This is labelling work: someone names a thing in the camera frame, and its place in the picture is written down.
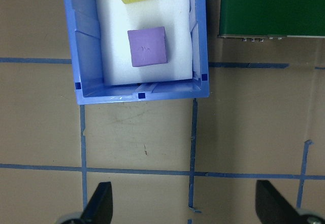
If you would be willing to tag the purple foam block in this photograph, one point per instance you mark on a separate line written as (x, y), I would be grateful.
(147, 47)

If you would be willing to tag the white foam pad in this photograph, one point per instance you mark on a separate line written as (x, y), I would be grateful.
(116, 64)

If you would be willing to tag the blue plastic bin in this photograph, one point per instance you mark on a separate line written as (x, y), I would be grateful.
(86, 56)

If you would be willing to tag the green conveyor belt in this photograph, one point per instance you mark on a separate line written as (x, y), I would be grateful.
(271, 8)

